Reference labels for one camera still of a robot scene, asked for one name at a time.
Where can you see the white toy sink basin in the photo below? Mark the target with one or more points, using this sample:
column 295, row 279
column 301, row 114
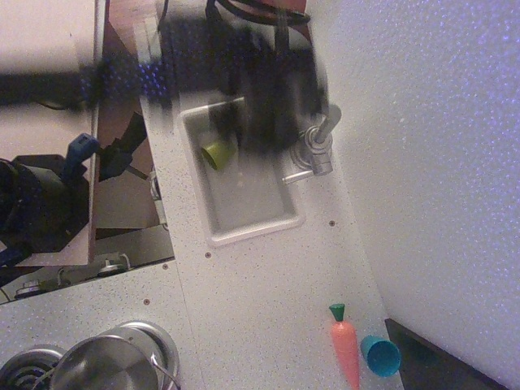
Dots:
column 247, row 197

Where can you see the green plastic cup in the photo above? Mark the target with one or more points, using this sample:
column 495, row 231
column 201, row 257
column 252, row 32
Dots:
column 218, row 153

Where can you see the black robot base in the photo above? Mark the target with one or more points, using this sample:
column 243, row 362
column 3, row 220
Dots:
column 41, row 210

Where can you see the teal plastic cup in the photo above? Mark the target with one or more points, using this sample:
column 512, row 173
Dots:
column 382, row 356

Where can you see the silver stove burner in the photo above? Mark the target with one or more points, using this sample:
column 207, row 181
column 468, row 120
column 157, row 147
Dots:
column 31, row 368

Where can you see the silver stove knob left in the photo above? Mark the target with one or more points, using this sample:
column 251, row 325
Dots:
column 30, row 288

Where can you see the stainless steel pot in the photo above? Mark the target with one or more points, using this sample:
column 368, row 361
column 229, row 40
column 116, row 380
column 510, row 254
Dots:
column 133, row 355

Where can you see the silver stove knob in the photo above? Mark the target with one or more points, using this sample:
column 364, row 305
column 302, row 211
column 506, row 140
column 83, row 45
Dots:
column 30, row 288
column 115, row 264

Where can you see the blue clamp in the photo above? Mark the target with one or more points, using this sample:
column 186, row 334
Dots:
column 79, row 150

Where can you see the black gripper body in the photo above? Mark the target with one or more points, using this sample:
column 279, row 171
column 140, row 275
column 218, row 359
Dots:
column 276, row 73

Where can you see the silver faucet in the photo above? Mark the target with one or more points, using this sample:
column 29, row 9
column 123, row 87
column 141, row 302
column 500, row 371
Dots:
column 312, row 153

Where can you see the orange toy carrot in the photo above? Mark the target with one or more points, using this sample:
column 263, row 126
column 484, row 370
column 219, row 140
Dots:
column 345, row 343

